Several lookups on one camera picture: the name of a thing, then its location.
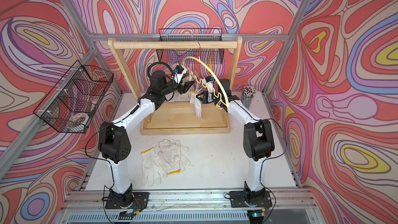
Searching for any white glove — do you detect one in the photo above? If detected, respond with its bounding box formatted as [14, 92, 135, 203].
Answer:
[190, 90, 202, 120]
[141, 147, 168, 187]
[158, 139, 190, 175]
[178, 89, 191, 101]

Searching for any yellow curved clip hanger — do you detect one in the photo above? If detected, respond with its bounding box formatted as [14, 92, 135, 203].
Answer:
[181, 55, 231, 110]

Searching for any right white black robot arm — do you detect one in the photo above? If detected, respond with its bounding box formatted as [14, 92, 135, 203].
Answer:
[196, 79, 275, 207]

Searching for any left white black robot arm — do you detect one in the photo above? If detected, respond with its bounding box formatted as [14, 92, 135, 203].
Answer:
[98, 65, 194, 209]

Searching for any wooden hanging rack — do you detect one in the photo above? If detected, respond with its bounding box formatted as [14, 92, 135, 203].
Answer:
[108, 37, 243, 135]

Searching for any mesh pencil cup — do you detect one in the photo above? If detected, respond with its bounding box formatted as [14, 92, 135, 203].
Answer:
[241, 86, 257, 109]

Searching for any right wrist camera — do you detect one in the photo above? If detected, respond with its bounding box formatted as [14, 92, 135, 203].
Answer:
[205, 76, 214, 92]

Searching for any back black wire basket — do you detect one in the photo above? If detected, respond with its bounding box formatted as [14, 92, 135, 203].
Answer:
[156, 27, 224, 65]

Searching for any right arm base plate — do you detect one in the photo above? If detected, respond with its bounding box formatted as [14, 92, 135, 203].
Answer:
[227, 189, 273, 209]

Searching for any side black wire basket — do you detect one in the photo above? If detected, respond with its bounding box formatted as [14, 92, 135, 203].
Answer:
[33, 61, 114, 133]

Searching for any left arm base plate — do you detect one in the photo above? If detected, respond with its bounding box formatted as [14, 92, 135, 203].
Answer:
[105, 191, 149, 210]

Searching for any aluminium front rail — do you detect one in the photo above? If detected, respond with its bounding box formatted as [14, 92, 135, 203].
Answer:
[55, 188, 326, 224]

